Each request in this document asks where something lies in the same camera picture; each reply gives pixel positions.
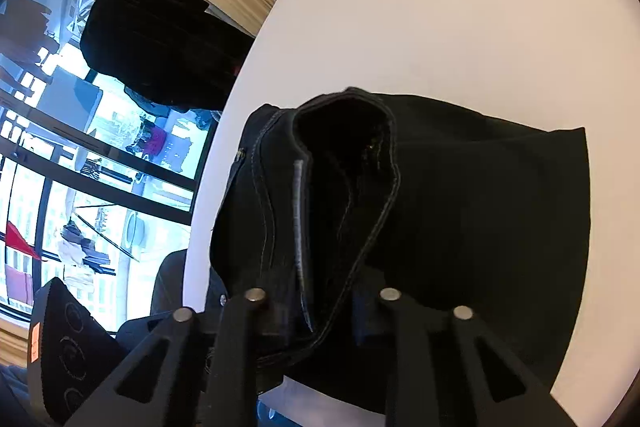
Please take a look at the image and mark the large glass window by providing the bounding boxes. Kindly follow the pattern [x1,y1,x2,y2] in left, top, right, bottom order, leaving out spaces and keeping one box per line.
[0,0,226,333]

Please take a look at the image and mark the bed with white sheet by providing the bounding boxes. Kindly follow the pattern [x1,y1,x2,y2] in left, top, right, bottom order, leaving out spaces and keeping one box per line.
[182,0,633,427]

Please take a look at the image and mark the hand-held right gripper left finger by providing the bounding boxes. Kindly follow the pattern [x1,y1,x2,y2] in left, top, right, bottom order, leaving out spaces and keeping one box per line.
[65,288,282,427]

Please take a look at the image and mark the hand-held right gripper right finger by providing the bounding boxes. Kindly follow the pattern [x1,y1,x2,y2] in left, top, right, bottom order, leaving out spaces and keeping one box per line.
[351,288,576,427]

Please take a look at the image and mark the hanging black garment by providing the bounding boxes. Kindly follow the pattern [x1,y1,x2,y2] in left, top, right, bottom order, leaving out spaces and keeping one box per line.
[79,0,257,112]

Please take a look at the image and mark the black denim pants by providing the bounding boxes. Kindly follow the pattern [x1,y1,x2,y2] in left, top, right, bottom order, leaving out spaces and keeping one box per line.
[210,88,592,414]

